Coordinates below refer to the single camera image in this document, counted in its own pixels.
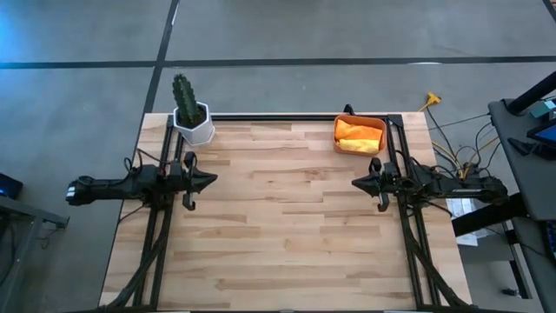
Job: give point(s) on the black power strip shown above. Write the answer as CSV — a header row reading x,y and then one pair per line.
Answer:
x,y
472,171

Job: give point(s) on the green cactus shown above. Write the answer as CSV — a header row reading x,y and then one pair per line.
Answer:
x,y
187,100

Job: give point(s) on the black aluminium table frame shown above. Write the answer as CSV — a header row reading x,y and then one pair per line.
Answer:
x,y
282,116

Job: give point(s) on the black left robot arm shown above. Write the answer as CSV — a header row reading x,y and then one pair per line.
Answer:
x,y
113,187

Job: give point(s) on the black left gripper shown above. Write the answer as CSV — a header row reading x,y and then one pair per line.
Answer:
x,y
184,178

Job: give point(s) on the orange microfiber towel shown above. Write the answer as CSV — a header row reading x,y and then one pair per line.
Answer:
x,y
354,130

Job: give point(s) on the white paper sheet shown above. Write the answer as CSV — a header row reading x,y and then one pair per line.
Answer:
x,y
467,217

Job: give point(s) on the grey desk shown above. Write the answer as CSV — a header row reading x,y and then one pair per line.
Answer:
x,y
521,182
26,208

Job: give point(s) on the orange plastic basket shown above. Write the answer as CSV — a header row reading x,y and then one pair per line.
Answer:
x,y
359,152

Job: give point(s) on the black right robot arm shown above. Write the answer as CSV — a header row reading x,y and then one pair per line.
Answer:
x,y
452,187

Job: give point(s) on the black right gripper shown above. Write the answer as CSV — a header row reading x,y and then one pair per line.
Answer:
x,y
382,182

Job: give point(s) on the black tablet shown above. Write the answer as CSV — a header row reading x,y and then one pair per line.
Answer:
x,y
543,132

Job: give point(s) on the yellow microfiber towel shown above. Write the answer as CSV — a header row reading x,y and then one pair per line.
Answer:
x,y
359,145

